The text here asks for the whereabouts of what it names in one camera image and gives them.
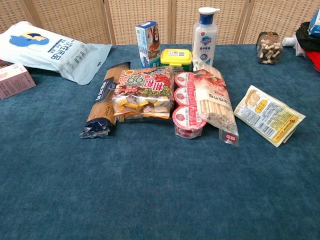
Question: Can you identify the white plastic tube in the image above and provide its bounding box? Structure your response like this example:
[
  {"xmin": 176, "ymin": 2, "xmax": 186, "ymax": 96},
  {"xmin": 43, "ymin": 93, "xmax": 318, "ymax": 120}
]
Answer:
[{"xmin": 282, "ymin": 36, "xmax": 299, "ymax": 48}]

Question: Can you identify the pink cardboard box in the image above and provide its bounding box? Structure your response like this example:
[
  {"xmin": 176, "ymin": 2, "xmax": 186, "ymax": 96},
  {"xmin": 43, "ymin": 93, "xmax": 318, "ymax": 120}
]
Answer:
[{"xmin": 0, "ymin": 59, "xmax": 37, "ymax": 101}]

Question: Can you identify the yellow white yeast sachet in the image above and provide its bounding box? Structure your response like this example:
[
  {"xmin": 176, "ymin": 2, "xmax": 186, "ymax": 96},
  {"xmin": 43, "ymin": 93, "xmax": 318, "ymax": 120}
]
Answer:
[{"xmin": 233, "ymin": 85, "xmax": 307, "ymax": 148}]

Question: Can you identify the red white yogurt cup pack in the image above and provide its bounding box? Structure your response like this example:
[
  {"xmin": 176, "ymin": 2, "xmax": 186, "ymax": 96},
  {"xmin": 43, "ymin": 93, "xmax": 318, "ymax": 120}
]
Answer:
[{"xmin": 172, "ymin": 71, "xmax": 207, "ymax": 140}]

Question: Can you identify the white blue-cap lotion bottle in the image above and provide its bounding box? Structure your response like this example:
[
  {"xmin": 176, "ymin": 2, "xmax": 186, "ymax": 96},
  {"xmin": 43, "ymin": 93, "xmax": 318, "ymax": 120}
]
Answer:
[{"xmin": 191, "ymin": 6, "xmax": 221, "ymax": 67}]

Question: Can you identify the light blue bedding bag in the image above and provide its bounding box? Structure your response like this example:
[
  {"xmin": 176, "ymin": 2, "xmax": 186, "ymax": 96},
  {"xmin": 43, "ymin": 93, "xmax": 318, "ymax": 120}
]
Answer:
[{"xmin": 0, "ymin": 21, "xmax": 113, "ymax": 86}]

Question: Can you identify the yellow lid green tub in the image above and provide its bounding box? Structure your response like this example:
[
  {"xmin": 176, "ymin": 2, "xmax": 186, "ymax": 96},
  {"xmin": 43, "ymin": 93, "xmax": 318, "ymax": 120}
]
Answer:
[{"xmin": 160, "ymin": 48, "xmax": 193, "ymax": 73}]

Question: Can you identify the blue white carton box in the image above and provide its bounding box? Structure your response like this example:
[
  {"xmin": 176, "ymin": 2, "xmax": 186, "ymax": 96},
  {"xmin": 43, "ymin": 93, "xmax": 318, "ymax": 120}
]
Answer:
[{"xmin": 135, "ymin": 20, "xmax": 161, "ymax": 69}]

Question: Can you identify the white blue tissue pack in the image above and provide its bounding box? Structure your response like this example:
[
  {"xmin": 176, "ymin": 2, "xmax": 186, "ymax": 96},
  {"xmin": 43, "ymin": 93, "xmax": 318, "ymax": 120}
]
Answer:
[{"xmin": 307, "ymin": 7, "xmax": 320, "ymax": 39}]

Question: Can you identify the bamboo chopsticks plastic packet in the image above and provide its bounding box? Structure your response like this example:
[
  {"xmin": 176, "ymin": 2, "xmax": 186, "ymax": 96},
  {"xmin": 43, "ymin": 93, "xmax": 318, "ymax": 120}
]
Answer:
[{"xmin": 192, "ymin": 56, "xmax": 240, "ymax": 148}]

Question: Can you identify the blue table cloth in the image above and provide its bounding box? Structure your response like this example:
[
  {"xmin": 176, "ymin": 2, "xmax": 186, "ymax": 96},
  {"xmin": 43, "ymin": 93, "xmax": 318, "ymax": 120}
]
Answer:
[{"xmin": 0, "ymin": 43, "xmax": 320, "ymax": 240}]

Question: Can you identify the orange transparent snack bag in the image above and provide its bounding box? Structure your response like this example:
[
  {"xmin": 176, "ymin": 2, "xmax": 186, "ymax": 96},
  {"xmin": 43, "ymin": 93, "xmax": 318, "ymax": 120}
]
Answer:
[{"xmin": 112, "ymin": 66, "xmax": 175, "ymax": 123}]

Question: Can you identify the red cloth item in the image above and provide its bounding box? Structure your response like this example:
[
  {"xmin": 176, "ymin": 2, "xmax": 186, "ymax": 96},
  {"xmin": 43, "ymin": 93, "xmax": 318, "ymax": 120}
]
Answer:
[{"xmin": 304, "ymin": 49, "xmax": 320, "ymax": 73}]

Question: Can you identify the black cloth bag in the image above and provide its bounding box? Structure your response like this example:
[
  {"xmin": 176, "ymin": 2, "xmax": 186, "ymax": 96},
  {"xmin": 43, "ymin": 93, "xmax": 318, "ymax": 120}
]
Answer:
[{"xmin": 295, "ymin": 21, "xmax": 320, "ymax": 52}]

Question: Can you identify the woven folding screen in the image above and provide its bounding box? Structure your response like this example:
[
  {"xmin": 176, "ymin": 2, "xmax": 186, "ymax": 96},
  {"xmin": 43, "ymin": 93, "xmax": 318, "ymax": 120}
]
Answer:
[{"xmin": 0, "ymin": 0, "xmax": 320, "ymax": 46}]

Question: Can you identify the dark blue spaghetti packet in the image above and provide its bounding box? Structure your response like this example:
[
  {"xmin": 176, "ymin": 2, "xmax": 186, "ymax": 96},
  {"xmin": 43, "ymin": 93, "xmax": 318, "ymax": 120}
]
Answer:
[{"xmin": 79, "ymin": 61, "xmax": 132, "ymax": 139}]

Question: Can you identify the clear jar of mushroom cookies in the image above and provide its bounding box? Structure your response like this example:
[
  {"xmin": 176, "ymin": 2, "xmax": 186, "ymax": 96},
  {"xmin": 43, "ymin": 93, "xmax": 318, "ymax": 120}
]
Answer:
[{"xmin": 256, "ymin": 31, "xmax": 284, "ymax": 66}]

